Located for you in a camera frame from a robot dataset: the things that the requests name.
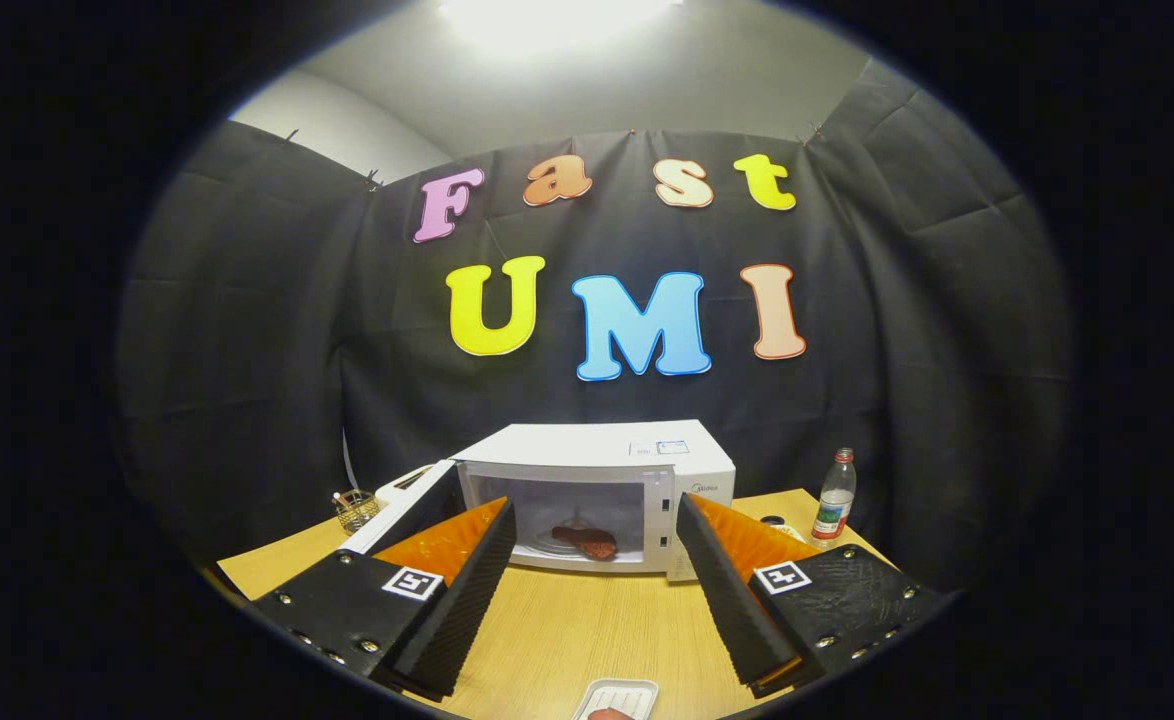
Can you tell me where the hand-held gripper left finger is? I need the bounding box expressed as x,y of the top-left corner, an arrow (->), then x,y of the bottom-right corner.
244,497 -> 518,703

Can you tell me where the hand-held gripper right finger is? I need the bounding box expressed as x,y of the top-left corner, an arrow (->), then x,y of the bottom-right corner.
675,492 -> 948,699

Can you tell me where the red meat piece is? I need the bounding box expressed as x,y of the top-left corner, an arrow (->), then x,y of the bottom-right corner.
551,525 -> 619,562

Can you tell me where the white toaster oven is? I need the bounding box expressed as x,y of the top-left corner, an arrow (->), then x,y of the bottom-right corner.
342,420 -> 738,584

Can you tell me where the clear plastic water bottle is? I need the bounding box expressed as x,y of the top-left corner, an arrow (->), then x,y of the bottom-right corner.
812,448 -> 858,549

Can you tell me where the white ribbed tray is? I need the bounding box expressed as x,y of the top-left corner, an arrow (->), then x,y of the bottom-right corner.
572,679 -> 660,720

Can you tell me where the metal wire basket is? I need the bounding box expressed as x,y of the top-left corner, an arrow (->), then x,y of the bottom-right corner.
333,488 -> 380,536

